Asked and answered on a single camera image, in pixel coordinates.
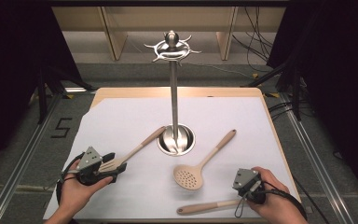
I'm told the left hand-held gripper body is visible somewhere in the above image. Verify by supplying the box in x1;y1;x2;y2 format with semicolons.
74;146;119;187

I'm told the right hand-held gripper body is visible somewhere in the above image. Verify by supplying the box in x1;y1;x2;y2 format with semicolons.
232;168;266;205

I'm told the beige slotted spatula wooden handle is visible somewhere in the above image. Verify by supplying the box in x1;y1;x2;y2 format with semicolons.
97;125;168;174

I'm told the beige solid spatula wooden handle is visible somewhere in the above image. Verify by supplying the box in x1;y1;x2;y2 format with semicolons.
176;199;242;217

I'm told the beige perforated skimmer wooden handle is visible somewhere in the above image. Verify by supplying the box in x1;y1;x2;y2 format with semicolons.
172;129;238;191

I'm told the steel utensil stand with hooks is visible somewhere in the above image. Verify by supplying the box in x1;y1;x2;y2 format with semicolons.
144;30;202;157

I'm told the person's left hand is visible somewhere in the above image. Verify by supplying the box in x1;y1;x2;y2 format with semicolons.
59;172;114;217

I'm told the white table sheet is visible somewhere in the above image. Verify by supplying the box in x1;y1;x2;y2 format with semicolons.
42;96;299;220

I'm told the black metal stand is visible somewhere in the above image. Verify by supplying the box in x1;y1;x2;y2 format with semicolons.
35;63;96;125
244;54;306;122

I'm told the beige wooden desk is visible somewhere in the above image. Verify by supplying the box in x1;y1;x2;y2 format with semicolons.
51;6;287;63

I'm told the black curtain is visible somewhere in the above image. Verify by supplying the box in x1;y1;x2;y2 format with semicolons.
0;0;83;176
266;0;358;199

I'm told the thin grey cord loop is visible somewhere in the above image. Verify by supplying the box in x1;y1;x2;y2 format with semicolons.
234;195;247;218

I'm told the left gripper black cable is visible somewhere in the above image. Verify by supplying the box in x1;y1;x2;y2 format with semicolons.
55;151;86;204

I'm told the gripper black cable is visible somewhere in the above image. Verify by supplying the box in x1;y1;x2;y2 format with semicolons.
55;151;86;204
255;181;309;222

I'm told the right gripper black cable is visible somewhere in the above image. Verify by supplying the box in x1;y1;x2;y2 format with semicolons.
255;181;309;222

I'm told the thin black floor cable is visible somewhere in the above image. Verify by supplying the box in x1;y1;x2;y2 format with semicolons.
292;175;331;224

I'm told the aluminium floor rail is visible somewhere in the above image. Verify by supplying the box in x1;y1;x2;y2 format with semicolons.
0;92;65;224
279;92;358;224

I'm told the pair of black cables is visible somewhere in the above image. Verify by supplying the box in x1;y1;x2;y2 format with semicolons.
268;101;294;121

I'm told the bundle of black floor cables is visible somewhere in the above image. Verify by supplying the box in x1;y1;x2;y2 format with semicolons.
231;6;278;73

